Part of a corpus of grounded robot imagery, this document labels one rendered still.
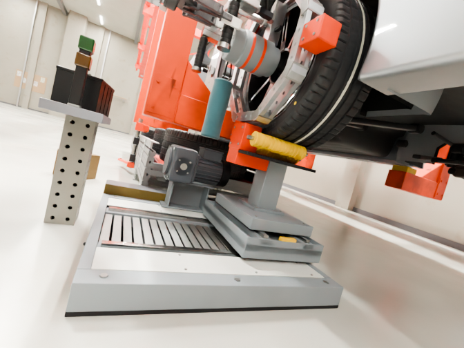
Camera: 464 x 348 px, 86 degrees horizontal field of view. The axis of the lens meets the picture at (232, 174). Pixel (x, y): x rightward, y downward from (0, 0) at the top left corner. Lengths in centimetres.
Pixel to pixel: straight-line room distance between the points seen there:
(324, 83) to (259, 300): 70
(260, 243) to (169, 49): 107
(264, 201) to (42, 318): 82
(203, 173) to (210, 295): 70
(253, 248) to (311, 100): 54
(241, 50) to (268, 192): 59
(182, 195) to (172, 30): 87
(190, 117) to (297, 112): 70
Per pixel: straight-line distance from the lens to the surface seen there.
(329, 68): 91
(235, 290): 77
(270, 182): 111
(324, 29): 86
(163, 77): 143
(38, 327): 70
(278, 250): 98
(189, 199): 145
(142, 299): 70
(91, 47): 94
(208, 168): 128
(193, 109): 145
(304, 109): 92
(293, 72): 89
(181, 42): 150
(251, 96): 134
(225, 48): 88
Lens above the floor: 43
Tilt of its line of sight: 4 degrees down
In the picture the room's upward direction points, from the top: 15 degrees clockwise
